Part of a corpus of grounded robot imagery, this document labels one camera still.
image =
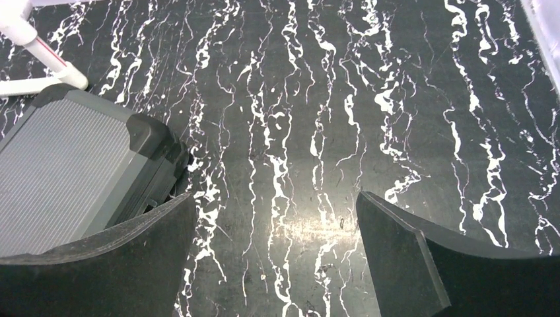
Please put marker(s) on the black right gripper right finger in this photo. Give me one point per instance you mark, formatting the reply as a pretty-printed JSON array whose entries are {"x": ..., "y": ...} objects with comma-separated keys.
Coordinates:
[{"x": 420, "y": 268}]

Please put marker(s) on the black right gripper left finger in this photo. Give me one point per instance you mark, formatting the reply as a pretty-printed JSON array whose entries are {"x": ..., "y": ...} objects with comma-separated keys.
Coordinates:
[{"x": 134, "y": 268}]

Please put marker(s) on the black poker set case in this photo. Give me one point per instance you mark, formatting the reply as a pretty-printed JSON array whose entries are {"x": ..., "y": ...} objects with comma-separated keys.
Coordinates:
[{"x": 76, "y": 164}]

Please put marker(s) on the white corner pipe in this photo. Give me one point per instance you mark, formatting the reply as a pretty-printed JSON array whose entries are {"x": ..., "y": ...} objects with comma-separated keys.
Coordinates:
[{"x": 26, "y": 86}]

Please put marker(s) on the white pvc pole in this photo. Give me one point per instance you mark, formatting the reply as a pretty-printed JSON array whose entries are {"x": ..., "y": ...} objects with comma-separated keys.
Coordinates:
[{"x": 15, "y": 26}]

